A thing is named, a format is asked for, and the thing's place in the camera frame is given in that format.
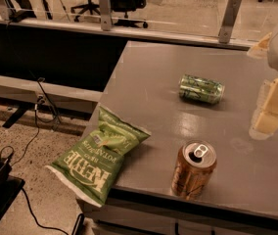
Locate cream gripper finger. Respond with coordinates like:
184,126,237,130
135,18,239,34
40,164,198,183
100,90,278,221
247,32,272,59
249,77,278,140

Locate green soda can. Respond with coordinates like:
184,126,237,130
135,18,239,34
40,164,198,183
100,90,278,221
179,74,225,105

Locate brown soda can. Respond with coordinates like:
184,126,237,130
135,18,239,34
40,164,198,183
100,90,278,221
171,140,217,200

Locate grey table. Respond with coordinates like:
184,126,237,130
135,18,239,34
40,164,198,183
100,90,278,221
76,40,278,235

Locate green kettle chips bag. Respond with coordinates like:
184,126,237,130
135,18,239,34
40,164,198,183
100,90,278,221
47,106,151,208

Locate low grey bench shelf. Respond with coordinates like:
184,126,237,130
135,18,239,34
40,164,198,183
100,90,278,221
0,75,102,114

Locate grey metal bracket right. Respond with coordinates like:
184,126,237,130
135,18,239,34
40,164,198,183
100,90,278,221
218,0,241,44

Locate grey metal bracket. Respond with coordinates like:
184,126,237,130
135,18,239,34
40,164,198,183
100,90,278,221
0,0,15,21
99,0,112,31
218,0,241,44

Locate glass partition rail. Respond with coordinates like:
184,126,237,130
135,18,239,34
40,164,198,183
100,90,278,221
12,19,255,51

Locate grey metal bracket centre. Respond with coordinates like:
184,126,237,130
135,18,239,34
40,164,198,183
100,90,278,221
99,0,112,31

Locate black floor cable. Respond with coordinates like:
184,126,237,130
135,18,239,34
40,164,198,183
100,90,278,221
0,76,85,235

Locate grey metal bracket left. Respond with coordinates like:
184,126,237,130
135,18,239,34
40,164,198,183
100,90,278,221
0,0,15,21

